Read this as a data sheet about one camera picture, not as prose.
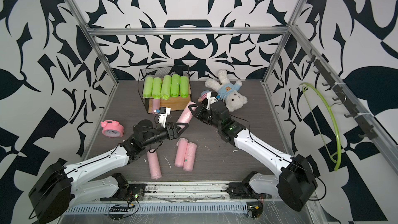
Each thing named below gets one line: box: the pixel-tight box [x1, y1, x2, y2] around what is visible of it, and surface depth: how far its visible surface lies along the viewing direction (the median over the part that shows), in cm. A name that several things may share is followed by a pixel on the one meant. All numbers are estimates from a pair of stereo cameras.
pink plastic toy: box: [100, 119, 125, 138], surface depth 88 cm
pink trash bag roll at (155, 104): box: [151, 98, 161, 114], surface depth 102 cm
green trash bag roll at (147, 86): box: [142, 75, 154, 98], surface depth 92 cm
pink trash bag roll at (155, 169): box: [147, 149, 163, 180], surface depth 81 cm
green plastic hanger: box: [299, 82, 342, 172], surface depth 62 cm
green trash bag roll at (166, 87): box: [161, 74, 172, 101], surface depth 91 cm
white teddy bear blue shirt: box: [204, 68, 248, 112], surface depth 108 cm
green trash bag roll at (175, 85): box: [170, 73, 181, 98], surface depth 93 cm
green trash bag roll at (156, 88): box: [152, 76, 162, 100], surface depth 91 cm
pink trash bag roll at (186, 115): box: [176, 101, 198, 130], surface depth 74 cm
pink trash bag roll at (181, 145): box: [174, 137, 189, 168], surface depth 85 cm
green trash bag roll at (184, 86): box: [179, 75, 190, 98], surface depth 93 cm
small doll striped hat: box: [197, 90, 212, 103], surface depth 106 cm
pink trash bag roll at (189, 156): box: [183, 142, 197, 172], surface depth 83 cm
